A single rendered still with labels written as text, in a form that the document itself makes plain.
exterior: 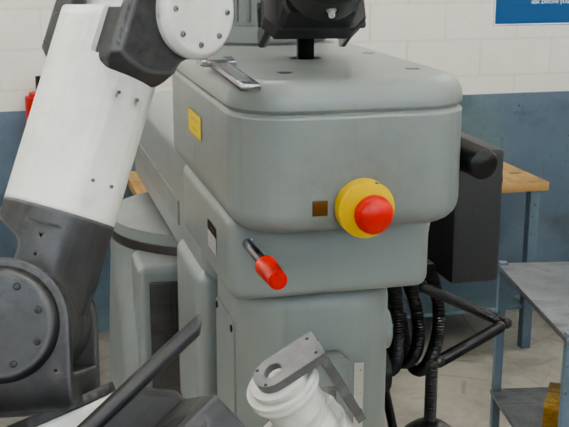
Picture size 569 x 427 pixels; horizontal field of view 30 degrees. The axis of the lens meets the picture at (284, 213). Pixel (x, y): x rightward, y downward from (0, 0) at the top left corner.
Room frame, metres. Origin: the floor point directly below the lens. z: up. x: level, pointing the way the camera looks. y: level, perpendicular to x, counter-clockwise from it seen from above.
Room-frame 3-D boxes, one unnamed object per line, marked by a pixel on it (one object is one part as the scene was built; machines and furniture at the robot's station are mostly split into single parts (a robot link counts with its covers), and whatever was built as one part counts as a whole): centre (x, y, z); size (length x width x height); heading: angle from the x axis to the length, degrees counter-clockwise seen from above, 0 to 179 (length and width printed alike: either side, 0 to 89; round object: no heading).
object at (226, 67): (1.10, 0.06, 1.89); 0.24 x 0.04 x 0.01; 12
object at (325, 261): (1.32, -0.01, 1.68); 0.34 x 0.24 x 0.10; 15
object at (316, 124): (1.30, -0.02, 1.81); 0.47 x 0.26 x 0.16; 15
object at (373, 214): (1.04, -0.09, 1.76); 0.04 x 0.03 x 0.04; 105
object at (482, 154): (1.35, -0.16, 1.79); 0.45 x 0.04 x 0.04; 15
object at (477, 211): (1.66, -0.27, 1.62); 0.20 x 0.09 x 0.21; 15
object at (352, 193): (1.06, -0.08, 1.76); 0.06 x 0.02 x 0.06; 105
